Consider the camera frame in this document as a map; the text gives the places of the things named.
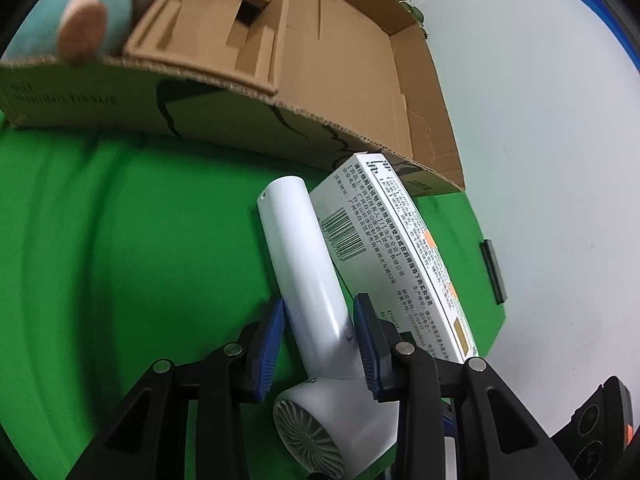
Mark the green tablecloth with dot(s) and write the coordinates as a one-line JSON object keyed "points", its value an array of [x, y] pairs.
{"points": [[125, 235]]}

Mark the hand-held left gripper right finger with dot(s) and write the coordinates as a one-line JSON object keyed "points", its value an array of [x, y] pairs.
{"points": [[365, 352]]}

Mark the white printed carton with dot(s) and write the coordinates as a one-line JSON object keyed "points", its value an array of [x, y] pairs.
{"points": [[380, 240]]}

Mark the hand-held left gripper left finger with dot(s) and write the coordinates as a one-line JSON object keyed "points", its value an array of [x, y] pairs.
{"points": [[267, 352]]}

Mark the pig plush toy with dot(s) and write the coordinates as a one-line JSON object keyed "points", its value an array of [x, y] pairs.
{"points": [[75, 5]]}

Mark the brown cardboard box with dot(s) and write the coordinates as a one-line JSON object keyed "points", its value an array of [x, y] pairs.
{"points": [[340, 60]]}

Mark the green potted plant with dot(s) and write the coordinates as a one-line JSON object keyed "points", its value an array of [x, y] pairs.
{"points": [[415, 10]]}

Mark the white hair dryer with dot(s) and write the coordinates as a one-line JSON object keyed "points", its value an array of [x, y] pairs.
{"points": [[300, 260]]}

